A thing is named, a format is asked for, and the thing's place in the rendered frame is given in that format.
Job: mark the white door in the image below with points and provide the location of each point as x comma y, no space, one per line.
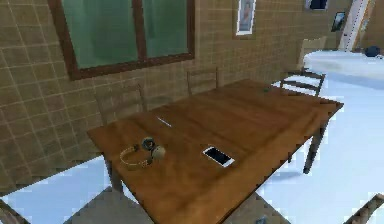
354,23

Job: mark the tan headphones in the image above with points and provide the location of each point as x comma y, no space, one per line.
148,151

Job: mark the dark wooden chair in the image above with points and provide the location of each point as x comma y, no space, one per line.
301,84

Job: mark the white pen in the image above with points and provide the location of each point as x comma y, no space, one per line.
164,121

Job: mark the brown wooden table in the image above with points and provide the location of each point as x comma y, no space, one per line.
233,133

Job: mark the dark round object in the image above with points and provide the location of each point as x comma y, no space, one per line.
372,51

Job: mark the white framed wall picture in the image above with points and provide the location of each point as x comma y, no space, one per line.
246,16

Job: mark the white round table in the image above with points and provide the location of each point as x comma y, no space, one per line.
346,63

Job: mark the brown wooden chair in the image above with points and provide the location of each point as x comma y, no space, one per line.
202,81
365,211
10,213
121,103

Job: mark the black framed wall picture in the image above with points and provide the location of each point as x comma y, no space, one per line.
338,21

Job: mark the brown framed window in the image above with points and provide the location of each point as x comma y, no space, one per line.
126,30

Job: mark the small green object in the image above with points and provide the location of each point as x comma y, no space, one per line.
267,89

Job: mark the white smartphone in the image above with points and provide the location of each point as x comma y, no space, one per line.
218,156

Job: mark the tan wooden chair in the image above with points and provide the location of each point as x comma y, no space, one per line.
311,46

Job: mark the dark framed wall picture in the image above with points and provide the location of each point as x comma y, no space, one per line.
316,4

